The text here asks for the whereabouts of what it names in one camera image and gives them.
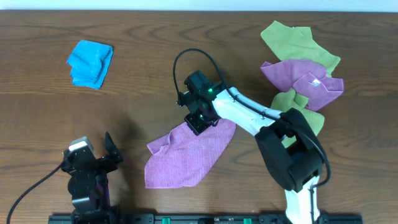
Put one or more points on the crumpled purple cloth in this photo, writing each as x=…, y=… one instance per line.
x=307, y=78

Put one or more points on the green cloth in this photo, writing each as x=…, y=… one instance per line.
x=297, y=43
x=284, y=101

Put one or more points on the lower green cloth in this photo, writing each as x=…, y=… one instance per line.
x=284, y=101

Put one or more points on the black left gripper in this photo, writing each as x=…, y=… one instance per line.
x=94, y=162

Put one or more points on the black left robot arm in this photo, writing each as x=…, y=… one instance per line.
x=88, y=184

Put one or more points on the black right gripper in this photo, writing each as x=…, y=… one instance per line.
x=199, y=125

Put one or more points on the purple microfiber cloth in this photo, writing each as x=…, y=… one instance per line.
x=183, y=159

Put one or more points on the upper green cloth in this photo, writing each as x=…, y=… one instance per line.
x=297, y=43

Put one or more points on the folded blue cloth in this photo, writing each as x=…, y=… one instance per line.
x=89, y=63

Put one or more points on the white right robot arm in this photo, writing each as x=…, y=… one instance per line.
x=289, y=148

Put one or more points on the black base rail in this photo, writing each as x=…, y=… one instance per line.
x=239, y=219

